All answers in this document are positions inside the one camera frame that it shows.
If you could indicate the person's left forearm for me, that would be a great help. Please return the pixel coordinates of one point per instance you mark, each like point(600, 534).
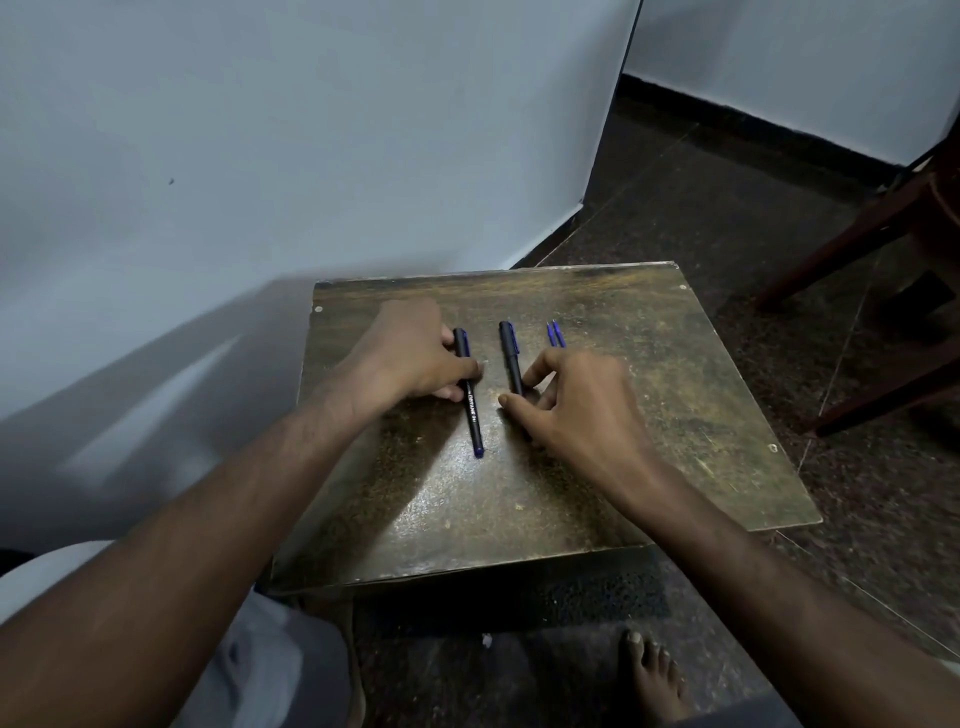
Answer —
point(187, 570)

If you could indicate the blue pen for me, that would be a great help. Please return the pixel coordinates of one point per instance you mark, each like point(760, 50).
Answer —
point(556, 335)

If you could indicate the person's right forearm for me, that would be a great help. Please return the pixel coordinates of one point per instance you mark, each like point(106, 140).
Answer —
point(780, 600)

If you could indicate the dark wooden chair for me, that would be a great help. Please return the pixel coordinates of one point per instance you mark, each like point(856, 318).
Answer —
point(877, 247)

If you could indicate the plain black pen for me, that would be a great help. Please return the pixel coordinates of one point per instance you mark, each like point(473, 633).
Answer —
point(512, 360)

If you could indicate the black pen with white print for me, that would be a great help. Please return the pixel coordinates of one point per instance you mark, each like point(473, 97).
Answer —
point(472, 420)

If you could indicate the person's right foot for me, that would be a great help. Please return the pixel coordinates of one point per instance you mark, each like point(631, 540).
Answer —
point(652, 682)

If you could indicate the person's right hand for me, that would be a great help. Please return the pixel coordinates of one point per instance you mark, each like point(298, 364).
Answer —
point(592, 420)

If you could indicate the person's left thumb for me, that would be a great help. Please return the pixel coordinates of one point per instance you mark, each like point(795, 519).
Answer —
point(452, 391)

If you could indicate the person's right thumb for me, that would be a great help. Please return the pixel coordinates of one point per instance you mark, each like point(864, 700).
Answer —
point(525, 412)

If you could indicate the person's left hand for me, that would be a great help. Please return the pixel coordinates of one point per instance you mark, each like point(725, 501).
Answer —
point(401, 352)

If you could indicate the person's light grey shorts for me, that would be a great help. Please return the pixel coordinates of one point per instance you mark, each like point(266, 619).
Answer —
point(255, 667)

